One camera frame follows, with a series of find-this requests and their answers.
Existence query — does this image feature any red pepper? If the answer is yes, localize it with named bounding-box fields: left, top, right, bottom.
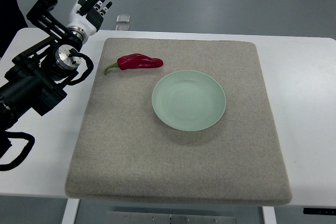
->
left=104, top=54, right=164, bottom=75

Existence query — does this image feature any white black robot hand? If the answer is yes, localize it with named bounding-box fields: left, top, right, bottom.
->
left=67, top=0, right=112, bottom=38

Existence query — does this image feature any light green plate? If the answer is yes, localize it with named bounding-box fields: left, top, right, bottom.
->
left=152, top=70, right=227, bottom=132

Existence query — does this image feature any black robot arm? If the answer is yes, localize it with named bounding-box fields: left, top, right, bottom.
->
left=1, top=0, right=93, bottom=131

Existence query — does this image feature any person in dark clothes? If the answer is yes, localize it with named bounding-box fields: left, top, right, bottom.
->
left=1, top=0, right=28, bottom=57

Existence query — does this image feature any beige felt mat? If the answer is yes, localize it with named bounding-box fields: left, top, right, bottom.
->
left=65, top=38, right=292, bottom=206

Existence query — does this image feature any black table control panel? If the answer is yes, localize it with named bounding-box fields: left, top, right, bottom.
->
left=303, top=208, right=336, bottom=216

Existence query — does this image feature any black cable loop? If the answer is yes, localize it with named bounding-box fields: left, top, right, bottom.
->
left=0, top=130, right=36, bottom=172

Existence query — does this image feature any metal table base plate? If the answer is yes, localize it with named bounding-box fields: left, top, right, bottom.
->
left=105, top=211, right=237, bottom=224

